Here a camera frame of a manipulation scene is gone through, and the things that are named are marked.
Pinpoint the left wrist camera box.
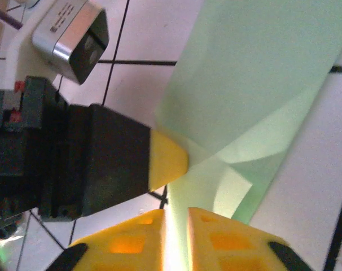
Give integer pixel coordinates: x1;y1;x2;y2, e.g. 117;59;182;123
32;0;109;85

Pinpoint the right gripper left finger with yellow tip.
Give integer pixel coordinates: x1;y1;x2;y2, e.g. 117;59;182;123
45;208;165;271

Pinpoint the green cloth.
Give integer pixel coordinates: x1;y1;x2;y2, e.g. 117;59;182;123
155;0;342;271

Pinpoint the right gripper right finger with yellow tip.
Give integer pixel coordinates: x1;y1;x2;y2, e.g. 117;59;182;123
187;207;313;271

